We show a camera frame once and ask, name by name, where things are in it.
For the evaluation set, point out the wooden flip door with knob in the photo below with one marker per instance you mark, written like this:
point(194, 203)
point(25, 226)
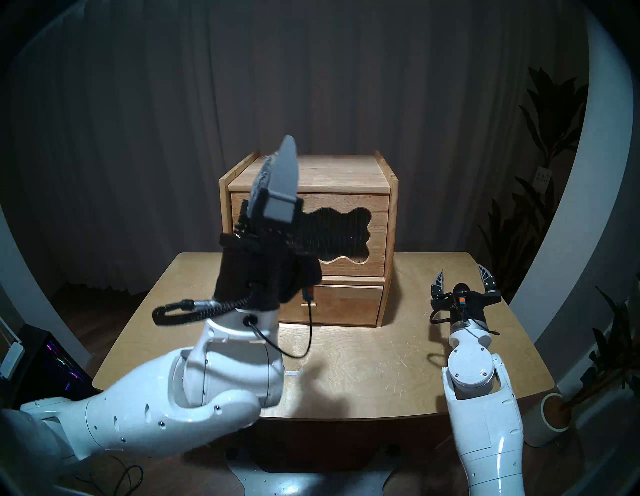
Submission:
point(340, 205)

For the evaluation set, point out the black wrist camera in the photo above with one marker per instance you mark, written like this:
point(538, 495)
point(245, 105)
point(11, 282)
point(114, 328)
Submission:
point(309, 275)
point(461, 295)

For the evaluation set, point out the black computer with lights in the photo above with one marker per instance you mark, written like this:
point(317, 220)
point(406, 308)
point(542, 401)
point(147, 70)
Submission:
point(50, 365)

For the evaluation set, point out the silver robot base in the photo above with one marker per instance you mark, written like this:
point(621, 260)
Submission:
point(300, 485)

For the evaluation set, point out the wooden cabinet frame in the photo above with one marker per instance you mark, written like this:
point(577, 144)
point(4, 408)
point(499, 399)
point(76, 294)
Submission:
point(325, 175)

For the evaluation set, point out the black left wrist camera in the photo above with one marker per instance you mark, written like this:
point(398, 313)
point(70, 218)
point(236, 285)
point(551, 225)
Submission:
point(309, 275)

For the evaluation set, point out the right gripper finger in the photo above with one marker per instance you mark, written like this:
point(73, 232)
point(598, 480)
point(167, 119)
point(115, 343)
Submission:
point(487, 280)
point(438, 285)

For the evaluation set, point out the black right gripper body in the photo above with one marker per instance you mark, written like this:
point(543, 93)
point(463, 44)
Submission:
point(475, 305)

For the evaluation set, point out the white curved arch pillar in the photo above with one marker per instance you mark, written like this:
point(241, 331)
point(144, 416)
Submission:
point(30, 295)
point(590, 175)

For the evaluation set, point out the tall dark leafy plant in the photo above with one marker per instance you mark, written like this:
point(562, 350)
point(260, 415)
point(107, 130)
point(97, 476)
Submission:
point(555, 115)

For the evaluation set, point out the white paper plant tag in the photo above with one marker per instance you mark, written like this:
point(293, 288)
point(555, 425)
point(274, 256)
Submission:
point(542, 178)

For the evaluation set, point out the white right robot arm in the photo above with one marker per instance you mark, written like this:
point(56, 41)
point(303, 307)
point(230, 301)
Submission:
point(480, 400)

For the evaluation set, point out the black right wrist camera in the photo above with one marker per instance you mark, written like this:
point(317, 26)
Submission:
point(461, 295)

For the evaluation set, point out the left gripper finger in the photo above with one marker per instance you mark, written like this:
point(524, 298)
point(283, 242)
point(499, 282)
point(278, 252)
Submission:
point(260, 190)
point(282, 185)

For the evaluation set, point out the white round plant pot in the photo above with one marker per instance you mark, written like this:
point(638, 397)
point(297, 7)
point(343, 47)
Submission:
point(542, 425)

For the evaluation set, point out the leaning potted plant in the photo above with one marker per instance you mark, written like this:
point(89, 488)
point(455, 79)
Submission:
point(612, 350)

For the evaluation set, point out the wooden drawer with knob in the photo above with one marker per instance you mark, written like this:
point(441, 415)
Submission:
point(350, 305)

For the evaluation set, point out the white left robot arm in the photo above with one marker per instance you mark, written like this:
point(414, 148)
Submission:
point(175, 400)

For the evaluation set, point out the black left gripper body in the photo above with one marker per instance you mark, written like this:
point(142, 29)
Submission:
point(255, 270)

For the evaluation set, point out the grey pleated curtain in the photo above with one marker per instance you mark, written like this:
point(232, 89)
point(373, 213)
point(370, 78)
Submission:
point(150, 125)

